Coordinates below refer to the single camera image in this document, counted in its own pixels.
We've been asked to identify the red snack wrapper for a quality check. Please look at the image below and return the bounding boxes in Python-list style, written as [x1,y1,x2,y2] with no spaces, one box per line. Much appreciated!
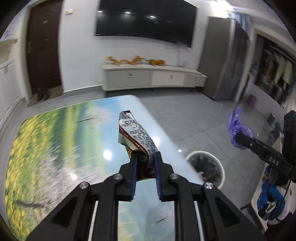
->
[118,110,158,181]

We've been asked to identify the purple plastic bag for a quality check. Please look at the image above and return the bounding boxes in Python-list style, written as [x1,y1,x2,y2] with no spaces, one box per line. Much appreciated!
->
[227,106,253,150]

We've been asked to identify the white round trash bin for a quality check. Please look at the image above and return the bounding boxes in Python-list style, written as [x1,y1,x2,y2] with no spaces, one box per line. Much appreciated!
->
[185,151,225,189]

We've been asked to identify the blue white gloved right hand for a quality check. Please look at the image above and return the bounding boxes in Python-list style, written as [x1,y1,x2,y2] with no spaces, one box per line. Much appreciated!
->
[257,166,292,225]

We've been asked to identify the purple stool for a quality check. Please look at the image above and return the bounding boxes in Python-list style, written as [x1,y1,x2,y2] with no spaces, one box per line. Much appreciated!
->
[246,94,258,108]

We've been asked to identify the white grey TV cabinet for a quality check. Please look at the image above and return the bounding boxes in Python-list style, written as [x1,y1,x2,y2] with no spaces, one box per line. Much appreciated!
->
[101,64,207,92]

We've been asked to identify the golden dragon ornament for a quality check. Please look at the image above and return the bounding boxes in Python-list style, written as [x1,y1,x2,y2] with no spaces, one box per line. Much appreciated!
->
[105,55,147,66]

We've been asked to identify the brown door mat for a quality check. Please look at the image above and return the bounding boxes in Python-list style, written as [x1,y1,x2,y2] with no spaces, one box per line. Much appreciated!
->
[28,85,63,107]

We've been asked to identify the pair of dark shoes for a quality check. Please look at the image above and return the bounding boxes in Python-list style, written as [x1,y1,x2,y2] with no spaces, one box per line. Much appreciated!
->
[37,88,50,101]

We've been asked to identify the grey refrigerator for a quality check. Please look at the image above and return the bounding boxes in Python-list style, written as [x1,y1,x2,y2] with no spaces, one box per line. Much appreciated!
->
[198,16,248,100]

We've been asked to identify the white lower cabinets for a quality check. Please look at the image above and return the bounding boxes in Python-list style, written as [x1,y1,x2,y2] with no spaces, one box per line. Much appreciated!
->
[0,58,23,130]

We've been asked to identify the dark brown entrance door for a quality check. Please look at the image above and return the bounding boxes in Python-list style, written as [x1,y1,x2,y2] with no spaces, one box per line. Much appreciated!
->
[26,1,63,94]

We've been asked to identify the black wall television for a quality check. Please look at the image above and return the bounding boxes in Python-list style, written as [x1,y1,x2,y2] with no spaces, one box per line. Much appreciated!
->
[95,0,198,48]

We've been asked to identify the beige wall switch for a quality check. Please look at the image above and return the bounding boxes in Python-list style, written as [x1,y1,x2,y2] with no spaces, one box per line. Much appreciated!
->
[65,9,74,15]

